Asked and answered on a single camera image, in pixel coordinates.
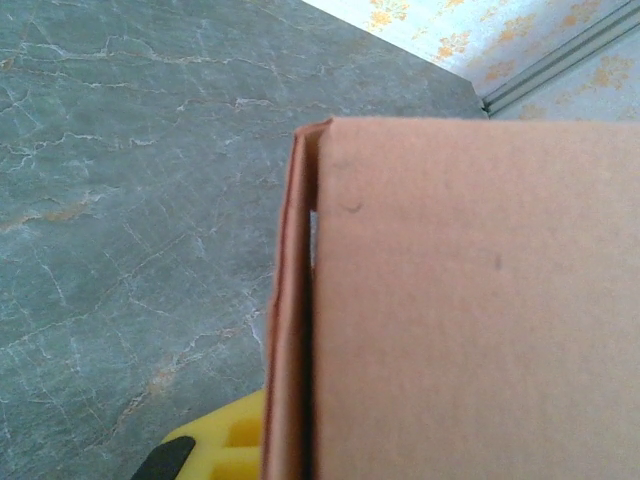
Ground pink cardboard paper box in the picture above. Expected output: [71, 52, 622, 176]
[259, 115, 640, 480]

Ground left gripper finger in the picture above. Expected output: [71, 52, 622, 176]
[130, 388, 267, 480]

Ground aluminium frame post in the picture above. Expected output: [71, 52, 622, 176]
[480, 0, 640, 115]

